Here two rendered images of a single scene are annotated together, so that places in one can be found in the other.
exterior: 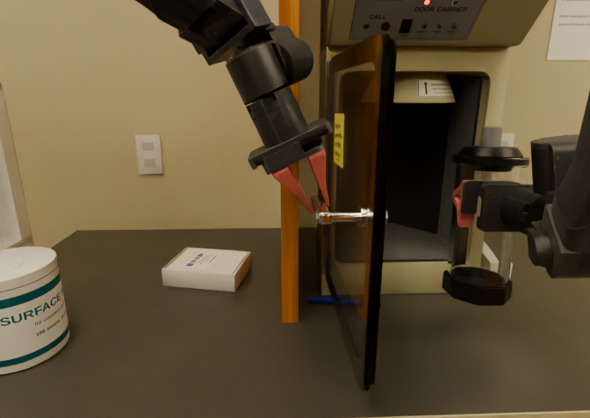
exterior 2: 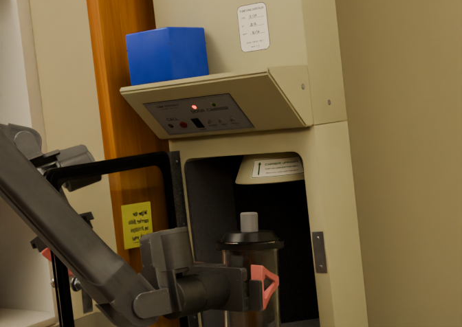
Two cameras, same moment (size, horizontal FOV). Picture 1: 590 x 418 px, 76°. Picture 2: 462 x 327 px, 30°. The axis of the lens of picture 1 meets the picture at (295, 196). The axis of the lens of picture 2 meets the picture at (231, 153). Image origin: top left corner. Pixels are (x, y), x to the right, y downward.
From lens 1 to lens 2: 126 cm
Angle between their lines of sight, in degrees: 41
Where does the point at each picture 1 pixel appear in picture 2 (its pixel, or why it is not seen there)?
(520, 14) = (273, 106)
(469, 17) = (236, 112)
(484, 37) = (266, 123)
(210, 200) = not seen: hidden behind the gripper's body
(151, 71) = not seen: hidden behind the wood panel
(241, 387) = not seen: outside the picture
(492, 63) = (300, 143)
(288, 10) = (106, 124)
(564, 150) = (142, 240)
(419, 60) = (237, 144)
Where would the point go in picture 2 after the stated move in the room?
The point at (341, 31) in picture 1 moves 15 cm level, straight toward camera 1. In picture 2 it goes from (158, 130) to (90, 139)
